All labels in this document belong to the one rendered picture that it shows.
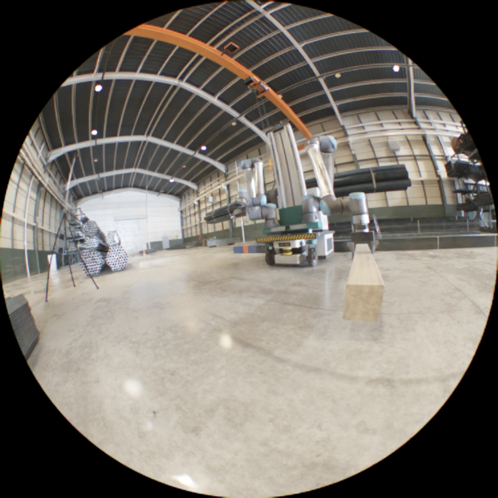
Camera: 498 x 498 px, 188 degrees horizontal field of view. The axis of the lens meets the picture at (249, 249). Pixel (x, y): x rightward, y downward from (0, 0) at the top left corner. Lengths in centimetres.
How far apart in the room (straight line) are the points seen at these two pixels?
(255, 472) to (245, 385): 22
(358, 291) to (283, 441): 35
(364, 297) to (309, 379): 23
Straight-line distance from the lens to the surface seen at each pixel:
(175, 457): 37
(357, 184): 311
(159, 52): 1017
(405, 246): 244
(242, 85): 1097
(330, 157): 130
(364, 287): 40
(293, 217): 169
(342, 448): 35
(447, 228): 419
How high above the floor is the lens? 33
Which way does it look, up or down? 4 degrees down
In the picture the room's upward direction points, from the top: 6 degrees counter-clockwise
